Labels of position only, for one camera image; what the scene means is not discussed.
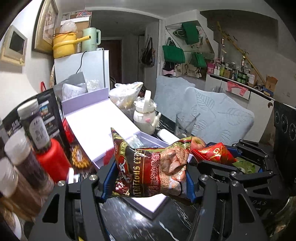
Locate small red snack packet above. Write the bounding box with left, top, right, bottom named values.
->
left=191, top=143, right=237, bottom=165

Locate red brown snack packet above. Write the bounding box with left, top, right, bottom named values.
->
left=111, top=128, right=192, bottom=198

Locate red fuzzy knit item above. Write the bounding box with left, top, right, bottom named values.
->
left=103, top=148, right=114, bottom=166

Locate leaf print cloth bag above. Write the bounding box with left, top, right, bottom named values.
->
left=126, top=135, right=144, bottom=149

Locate leaf pattern chair cover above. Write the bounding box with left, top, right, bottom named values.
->
left=154, top=76, right=254, bottom=145

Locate red apple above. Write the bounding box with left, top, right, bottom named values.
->
left=191, top=136, right=206, bottom=151

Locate lavender gift box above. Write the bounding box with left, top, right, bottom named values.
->
left=61, top=87, right=171, bottom=219

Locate white cabinet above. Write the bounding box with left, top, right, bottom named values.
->
left=205, top=74, right=274, bottom=142

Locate red canister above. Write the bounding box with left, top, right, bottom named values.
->
left=36, top=138, right=71, bottom=183

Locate glass cup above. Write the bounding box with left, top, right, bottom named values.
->
left=175, top=112, right=200, bottom=138

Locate white tissue roll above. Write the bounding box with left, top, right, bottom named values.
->
left=157, top=129, right=179, bottom=145

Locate cream cartoon water bottle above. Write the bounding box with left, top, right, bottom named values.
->
left=133, top=90, right=161, bottom=135

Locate plastic bag of food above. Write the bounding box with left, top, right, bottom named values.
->
left=109, top=82, right=144, bottom=109

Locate dark label jar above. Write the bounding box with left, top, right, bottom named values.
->
left=17, top=99, right=51, bottom=153

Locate black snack pouch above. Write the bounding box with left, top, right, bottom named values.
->
left=2, top=89, right=65, bottom=145

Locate white refrigerator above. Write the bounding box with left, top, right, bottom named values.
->
left=54, top=50, right=110, bottom=88

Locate green tote bag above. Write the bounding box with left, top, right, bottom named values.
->
left=162, top=37, right=185, bottom=64

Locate pale green kettle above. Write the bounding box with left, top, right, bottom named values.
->
left=81, top=28, right=101, bottom=52

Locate yellow pot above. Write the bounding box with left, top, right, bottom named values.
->
left=52, top=32, right=91, bottom=59

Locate framed picture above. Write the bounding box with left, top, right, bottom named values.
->
left=32, top=0, right=59, bottom=55

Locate wall intercom panel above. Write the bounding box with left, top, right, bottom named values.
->
left=1, top=25, right=28, bottom=66

